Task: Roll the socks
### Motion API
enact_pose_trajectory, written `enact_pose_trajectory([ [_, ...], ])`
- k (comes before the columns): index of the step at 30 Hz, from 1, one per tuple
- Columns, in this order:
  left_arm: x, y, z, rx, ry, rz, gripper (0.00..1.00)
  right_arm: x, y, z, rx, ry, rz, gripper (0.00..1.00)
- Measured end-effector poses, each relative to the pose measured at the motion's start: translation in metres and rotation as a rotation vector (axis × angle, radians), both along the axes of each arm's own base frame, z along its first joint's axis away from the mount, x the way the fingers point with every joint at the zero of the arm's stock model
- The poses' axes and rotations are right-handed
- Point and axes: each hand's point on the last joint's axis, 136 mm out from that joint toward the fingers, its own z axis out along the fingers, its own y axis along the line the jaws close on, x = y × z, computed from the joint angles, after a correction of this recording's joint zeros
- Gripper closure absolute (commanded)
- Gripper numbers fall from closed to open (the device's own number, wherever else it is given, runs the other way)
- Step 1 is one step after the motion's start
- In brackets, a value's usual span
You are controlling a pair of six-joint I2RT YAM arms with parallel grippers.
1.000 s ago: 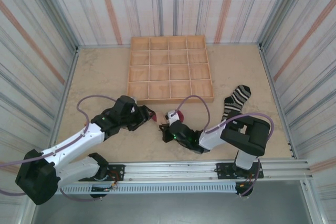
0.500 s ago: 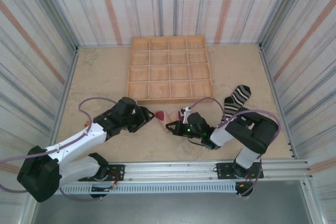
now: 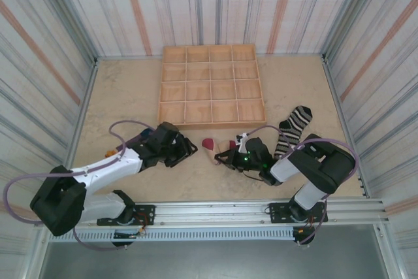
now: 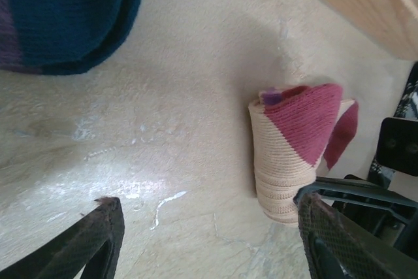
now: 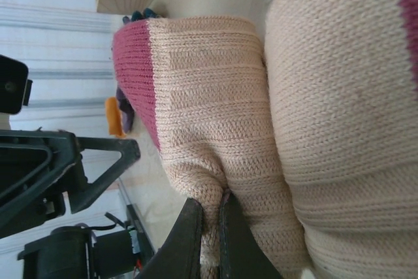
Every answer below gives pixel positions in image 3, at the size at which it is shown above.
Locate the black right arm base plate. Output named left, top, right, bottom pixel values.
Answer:
left=268, top=202, right=329, bottom=224

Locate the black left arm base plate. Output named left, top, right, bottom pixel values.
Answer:
left=97, top=205, right=156, bottom=227

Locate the beige sock with red toe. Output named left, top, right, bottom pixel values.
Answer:
left=201, top=137, right=238, bottom=165

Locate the slotted grey cable duct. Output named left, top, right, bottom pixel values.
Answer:
left=65, top=228, right=295, bottom=243

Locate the aluminium mounting rail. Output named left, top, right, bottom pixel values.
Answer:
left=132, top=197, right=391, bottom=227

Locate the wooden sixteen-compartment tray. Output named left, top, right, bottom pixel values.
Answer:
left=156, top=44, right=267, bottom=130

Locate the aluminium enclosure frame post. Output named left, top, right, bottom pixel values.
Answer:
left=321, top=53, right=372, bottom=199
left=58, top=58, right=99, bottom=201

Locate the black white striped sock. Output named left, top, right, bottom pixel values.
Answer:
left=273, top=105, right=314, bottom=159

